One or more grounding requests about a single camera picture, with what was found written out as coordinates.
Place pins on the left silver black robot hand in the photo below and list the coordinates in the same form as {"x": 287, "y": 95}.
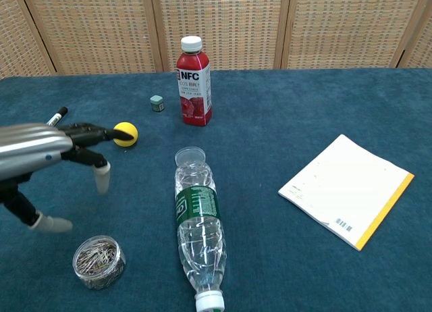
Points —
{"x": 30, "y": 143}

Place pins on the clear round paper clip container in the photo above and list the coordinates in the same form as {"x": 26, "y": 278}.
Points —
{"x": 99, "y": 268}

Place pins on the white marker black cap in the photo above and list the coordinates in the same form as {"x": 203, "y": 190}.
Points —
{"x": 60, "y": 112}

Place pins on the yellow foam ball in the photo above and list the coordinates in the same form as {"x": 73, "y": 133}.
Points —
{"x": 128, "y": 127}

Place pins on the woven rattan screen panel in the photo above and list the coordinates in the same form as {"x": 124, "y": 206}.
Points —
{"x": 233, "y": 28}
{"x": 422, "y": 45}
{"x": 94, "y": 28}
{"x": 17, "y": 38}
{"x": 344, "y": 28}

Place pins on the small grey-green cube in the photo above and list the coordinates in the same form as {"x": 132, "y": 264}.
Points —
{"x": 157, "y": 103}

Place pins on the red NFC juice bottle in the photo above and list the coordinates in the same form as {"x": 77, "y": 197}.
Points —
{"x": 194, "y": 99}

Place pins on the clear green-label water bottle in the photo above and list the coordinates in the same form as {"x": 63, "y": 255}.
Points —
{"x": 199, "y": 224}

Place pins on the blue carpet table mat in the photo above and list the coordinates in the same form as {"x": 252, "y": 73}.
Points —
{"x": 287, "y": 123}

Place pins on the white notebook yellow spine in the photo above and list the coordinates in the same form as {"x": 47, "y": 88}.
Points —
{"x": 341, "y": 187}

